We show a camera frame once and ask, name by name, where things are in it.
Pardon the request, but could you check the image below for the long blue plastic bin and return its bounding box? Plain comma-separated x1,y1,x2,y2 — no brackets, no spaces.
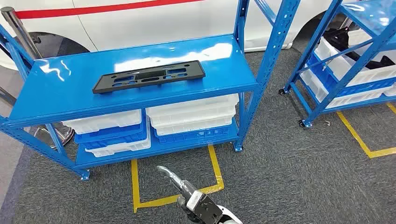
306,52,396,98

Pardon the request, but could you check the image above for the yellow floor tape square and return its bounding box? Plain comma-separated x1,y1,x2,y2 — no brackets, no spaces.
336,102,396,159
130,144,225,214

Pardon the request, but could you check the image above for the blue metal shelf rack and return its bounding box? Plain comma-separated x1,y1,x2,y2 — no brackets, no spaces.
278,0,396,128
0,0,302,182

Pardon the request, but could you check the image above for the black plastic car part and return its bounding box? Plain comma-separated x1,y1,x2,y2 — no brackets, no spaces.
323,27,396,70

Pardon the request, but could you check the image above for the white car with red stripe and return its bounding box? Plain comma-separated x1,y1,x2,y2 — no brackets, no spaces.
0,0,352,72

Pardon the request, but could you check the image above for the wide blue plastic bin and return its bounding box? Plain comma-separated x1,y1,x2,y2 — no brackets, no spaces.
154,119,233,145

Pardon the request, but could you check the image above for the black plastic plate bracket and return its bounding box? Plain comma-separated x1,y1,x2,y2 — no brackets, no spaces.
92,60,206,95

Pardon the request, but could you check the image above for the long white plastic bin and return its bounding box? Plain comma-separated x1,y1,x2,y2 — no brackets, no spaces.
314,36,396,88
299,68,396,109
348,28,396,64

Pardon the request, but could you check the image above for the wide white plastic bin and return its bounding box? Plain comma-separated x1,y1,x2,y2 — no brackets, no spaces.
149,106,237,128
153,116,233,137
145,93,240,118

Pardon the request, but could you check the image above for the small white plastic bin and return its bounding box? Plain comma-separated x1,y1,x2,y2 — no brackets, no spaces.
84,123,152,158
62,109,143,135

